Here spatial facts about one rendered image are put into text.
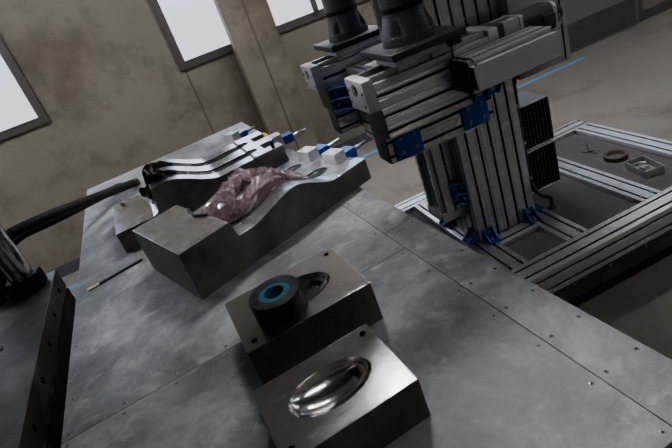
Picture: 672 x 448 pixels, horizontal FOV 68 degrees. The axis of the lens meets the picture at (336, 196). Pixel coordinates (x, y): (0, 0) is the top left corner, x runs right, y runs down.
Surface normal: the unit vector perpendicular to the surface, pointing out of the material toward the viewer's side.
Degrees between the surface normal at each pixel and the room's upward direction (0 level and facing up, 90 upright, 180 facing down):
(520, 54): 90
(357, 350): 0
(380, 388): 0
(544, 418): 0
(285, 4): 90
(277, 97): 90
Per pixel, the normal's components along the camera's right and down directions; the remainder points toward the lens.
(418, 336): -0.32, -0.86
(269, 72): 0.32, 0.31
